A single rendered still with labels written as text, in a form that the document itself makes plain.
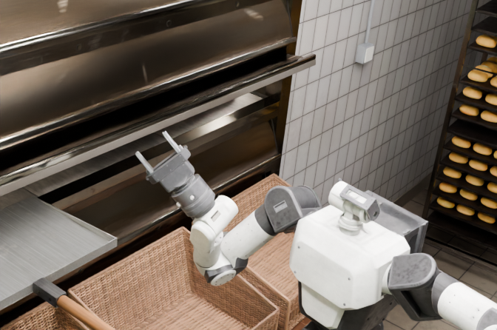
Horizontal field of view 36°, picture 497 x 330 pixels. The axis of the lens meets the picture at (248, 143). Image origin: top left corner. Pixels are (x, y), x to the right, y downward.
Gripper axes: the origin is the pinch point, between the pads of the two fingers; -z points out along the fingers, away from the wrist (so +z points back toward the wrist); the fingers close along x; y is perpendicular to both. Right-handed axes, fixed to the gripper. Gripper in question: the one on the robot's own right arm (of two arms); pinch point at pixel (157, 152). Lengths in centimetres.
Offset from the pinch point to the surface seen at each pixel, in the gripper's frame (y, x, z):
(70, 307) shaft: 9.0, -39.0, 15.6
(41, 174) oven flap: -15.5, -29.8, -10.6
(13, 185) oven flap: -9.5, -35.2, -13.6
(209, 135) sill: -93, 6, 27
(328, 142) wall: -165, 44, 83
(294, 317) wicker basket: -68, -9, 95
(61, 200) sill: -44, -38, 4
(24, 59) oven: -24.7, -15.3, -36.1
